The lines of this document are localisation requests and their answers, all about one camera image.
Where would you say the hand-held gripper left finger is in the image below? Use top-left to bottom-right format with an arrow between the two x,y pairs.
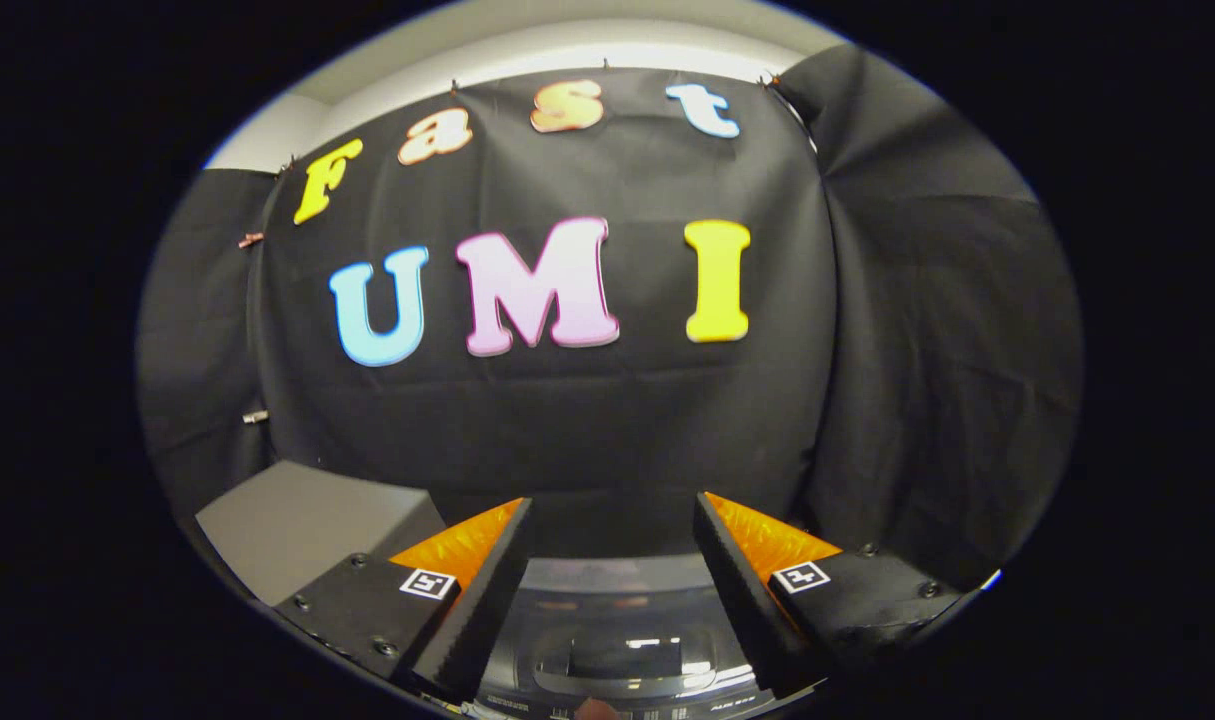
270,497 -> 534,703

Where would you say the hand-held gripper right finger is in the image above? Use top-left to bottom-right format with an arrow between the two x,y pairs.
693,491 -> 970,698

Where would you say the grey washing machine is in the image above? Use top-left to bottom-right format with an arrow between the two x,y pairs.
455,553 -> 830,720

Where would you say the grey cabinet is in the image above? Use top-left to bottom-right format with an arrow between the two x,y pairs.
194,459 -> 449,607

